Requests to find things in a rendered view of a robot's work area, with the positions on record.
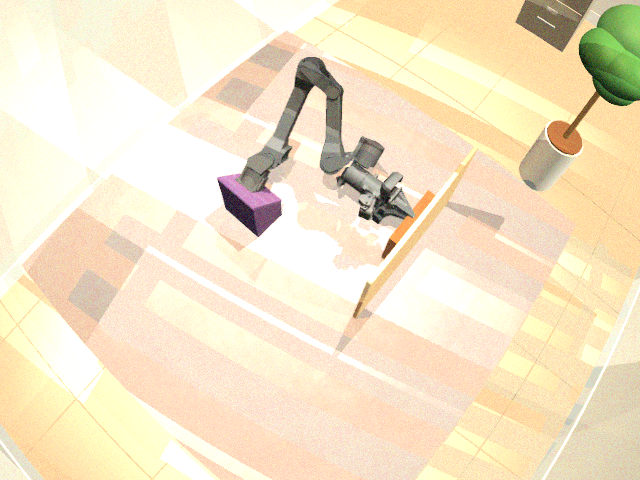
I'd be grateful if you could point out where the tan wooden board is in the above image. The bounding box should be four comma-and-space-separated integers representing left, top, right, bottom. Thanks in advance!
353, 146, 478, 319

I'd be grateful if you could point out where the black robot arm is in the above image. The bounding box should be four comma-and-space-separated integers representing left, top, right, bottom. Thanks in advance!
235, 57, 385, 221

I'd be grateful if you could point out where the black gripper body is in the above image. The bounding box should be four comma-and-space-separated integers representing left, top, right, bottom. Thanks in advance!
358, 171, 403, 224

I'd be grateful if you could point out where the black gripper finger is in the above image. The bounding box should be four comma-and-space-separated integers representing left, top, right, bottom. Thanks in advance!
382, 207, 407, 219
386, 187, 416, 218

